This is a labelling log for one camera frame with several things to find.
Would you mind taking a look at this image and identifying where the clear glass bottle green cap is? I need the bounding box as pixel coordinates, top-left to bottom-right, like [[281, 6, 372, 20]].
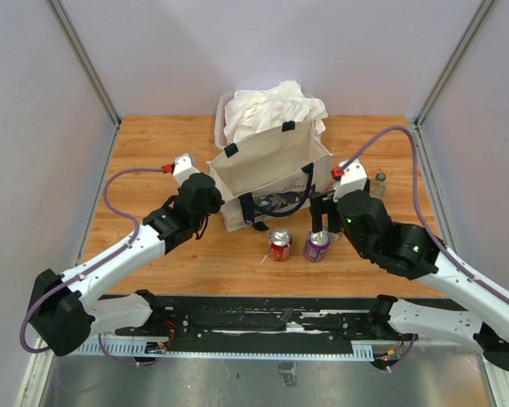
[[369, 172, 386, 199]]

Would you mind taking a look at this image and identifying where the purple soda can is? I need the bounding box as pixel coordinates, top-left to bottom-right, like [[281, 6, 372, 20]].
[[304, 230, 331, 262]]

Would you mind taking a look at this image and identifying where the cream canvas tote bag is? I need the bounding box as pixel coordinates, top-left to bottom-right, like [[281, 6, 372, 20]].
[[208, 120, 333, 232]]

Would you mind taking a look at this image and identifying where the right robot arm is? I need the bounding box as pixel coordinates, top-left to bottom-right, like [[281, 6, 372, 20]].
[[310, 190, 509, 371]]

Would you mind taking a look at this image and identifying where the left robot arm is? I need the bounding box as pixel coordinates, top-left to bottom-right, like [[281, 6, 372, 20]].
[[20, 173, 223, 356]]

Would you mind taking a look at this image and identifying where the white crumpled cloth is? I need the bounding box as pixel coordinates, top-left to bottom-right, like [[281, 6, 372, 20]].
[[223, 80, 327, 143]]

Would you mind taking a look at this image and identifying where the white plastic basket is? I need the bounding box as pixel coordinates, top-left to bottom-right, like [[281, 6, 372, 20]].
[[214, 92, 323, 149]]

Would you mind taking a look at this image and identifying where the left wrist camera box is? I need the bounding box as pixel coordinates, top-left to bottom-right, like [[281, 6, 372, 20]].
[[161, 153, 199, 186]]

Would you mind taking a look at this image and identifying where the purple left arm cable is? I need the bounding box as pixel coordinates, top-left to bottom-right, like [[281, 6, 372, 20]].
[[20, 167, 171, 368]]

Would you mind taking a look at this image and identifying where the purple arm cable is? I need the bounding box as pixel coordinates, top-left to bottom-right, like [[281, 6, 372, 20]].
[[20, 167, 171, 368], [337, 125, 509, 370]]

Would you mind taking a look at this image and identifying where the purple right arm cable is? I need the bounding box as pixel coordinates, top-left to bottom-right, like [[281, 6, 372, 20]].
[[337, 125, 509, 370]]

